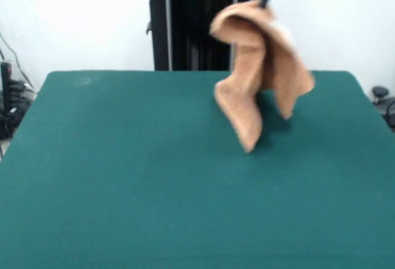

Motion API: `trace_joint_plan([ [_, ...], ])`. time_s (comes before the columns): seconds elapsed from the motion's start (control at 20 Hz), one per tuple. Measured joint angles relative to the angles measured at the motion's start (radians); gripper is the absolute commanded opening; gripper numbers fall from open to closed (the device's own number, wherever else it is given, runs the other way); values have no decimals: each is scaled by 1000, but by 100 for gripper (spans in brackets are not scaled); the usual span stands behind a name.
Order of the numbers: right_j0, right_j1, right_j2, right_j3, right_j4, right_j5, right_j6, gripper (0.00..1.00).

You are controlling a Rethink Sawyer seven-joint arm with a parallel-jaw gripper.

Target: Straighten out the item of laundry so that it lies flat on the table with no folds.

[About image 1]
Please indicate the tan terry towel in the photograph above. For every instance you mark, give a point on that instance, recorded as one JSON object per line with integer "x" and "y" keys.
{"x": 247, "y": 96}

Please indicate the black office chair base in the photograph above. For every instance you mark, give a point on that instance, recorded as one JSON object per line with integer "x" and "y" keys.
{"x": 380, "y": 91}

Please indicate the dark green table cloth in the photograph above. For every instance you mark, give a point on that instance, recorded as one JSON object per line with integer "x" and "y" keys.
{"x": 123, "y": 173}

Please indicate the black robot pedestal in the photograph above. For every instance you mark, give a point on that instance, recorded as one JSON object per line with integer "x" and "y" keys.
{"x": 191, "y": 34}

